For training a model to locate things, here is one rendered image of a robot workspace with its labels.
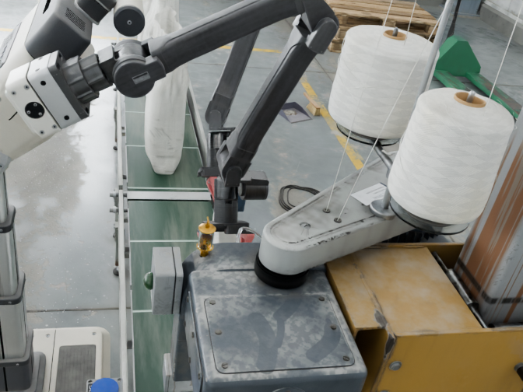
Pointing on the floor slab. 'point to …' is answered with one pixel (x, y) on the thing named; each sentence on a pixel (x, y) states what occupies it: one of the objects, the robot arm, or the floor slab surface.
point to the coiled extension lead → (288, 194)
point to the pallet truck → (467, 68)
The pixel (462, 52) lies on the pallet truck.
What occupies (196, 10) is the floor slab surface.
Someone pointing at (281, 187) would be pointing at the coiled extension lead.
